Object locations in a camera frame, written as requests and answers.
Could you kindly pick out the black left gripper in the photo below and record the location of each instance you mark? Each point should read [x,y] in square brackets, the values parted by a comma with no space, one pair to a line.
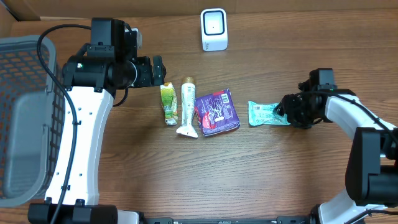
[150,79]

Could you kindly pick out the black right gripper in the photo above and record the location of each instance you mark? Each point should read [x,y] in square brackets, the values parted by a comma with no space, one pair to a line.
[289,107]

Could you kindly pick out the teal snack packet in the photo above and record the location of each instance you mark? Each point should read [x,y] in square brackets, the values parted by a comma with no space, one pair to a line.
[259,114]

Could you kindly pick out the green tea packet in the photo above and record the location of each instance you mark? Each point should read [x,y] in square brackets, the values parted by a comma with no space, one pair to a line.
[169,103]

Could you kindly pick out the white cosmetic tube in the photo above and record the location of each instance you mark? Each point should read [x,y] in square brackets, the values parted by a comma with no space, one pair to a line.
[188,93]

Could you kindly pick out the purple snack packet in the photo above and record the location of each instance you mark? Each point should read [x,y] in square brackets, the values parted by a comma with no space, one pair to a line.
[216,113]

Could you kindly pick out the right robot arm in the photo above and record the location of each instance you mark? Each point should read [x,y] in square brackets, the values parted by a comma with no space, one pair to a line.
[369,186]

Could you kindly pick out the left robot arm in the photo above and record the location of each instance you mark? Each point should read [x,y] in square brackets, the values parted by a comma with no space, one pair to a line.
[91,78]

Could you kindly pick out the grey plastic mesh basket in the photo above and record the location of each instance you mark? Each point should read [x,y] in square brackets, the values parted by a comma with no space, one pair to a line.
[32,118]

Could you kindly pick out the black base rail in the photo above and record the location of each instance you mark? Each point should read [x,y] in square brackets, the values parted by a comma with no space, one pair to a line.
[299,219]

